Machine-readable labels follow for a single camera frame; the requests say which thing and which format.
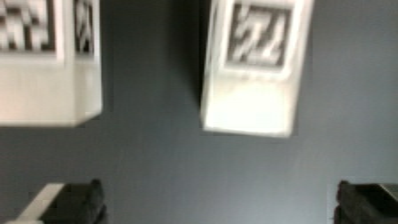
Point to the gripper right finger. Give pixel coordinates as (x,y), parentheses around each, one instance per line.
(366,203)

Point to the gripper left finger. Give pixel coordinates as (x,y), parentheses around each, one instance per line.
(68,204)

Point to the white leg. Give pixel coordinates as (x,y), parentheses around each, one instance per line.
(50,62)
(256,44)

